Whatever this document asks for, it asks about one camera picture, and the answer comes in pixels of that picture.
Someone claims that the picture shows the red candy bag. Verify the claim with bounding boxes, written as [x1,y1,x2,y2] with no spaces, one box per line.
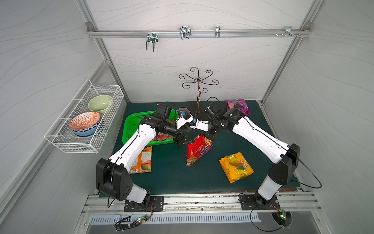
[152,133,173,142]
[186,134,213,166]

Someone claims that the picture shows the green plastic basket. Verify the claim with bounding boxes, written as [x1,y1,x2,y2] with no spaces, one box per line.
[122,111,174,147]

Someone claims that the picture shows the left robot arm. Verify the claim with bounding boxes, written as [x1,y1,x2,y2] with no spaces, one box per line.
[95,104,193,203]

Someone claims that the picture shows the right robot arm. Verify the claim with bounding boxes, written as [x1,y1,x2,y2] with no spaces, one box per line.
[205,106,301,205]

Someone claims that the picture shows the small pink bowl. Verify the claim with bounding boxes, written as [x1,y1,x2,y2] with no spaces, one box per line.
[177,107,191,116]

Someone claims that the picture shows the purple snack bag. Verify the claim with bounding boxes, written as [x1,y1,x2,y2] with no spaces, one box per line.
[226,99,250,116]

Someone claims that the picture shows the orange snack packet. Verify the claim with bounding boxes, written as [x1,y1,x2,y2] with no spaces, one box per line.
[129,147,153,174]

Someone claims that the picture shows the yellow mango candy bag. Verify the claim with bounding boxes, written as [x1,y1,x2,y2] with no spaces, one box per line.
[219,152,254,183]

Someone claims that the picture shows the metal jewelry tree stand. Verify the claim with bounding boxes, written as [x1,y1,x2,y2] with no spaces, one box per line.
[178,67,219,120]

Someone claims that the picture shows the light green ceramic bowl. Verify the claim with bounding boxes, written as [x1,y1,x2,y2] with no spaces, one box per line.
[88,95,113,116]

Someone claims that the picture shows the blue bowl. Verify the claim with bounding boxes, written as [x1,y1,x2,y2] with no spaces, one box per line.
[71,123,99,137]

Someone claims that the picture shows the orange patterned bowl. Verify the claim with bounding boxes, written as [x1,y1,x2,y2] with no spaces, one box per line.
[69,112,101,131]

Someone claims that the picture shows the small metal hook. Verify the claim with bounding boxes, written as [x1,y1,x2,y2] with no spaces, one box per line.
[215,26,221,38]

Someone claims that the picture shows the looped metal hook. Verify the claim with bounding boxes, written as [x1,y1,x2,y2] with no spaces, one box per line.
[179,26,191,41]

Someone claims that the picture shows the double prong metal hook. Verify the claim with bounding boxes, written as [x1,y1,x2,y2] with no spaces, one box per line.
[146,32,158,52]

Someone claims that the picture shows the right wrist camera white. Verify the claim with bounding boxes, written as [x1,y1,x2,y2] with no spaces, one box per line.
[190,119,209,132]

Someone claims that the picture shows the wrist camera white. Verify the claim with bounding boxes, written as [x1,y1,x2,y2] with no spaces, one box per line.
[176,114,193,130]
[190,119,209,132]

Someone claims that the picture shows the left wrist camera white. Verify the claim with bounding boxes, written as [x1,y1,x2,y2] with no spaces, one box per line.
[176,114,193,130]

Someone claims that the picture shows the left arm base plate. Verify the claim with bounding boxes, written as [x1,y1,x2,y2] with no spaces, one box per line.
[124,196,165,213]

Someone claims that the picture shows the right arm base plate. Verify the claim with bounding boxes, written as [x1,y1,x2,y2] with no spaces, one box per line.
[237,193,281,211]

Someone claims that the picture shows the white wire wall basket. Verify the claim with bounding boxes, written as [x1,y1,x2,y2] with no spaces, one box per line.
[44,80,124,154]

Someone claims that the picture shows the left base cable bundle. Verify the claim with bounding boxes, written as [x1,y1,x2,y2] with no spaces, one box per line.
[113,201,154,232]

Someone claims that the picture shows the right base black cable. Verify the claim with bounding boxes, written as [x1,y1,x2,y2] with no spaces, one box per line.
[236,191,293,232]

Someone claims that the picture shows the aluminium front frame rail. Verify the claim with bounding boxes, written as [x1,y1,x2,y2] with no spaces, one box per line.
[81,192,322,215]

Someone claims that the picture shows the right metal bracket hook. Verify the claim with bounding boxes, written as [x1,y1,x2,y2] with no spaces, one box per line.
[274,26,301,39]

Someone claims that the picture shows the horizontal aluminium rail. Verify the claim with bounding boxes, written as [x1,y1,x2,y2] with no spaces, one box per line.
[88,29,312,39]

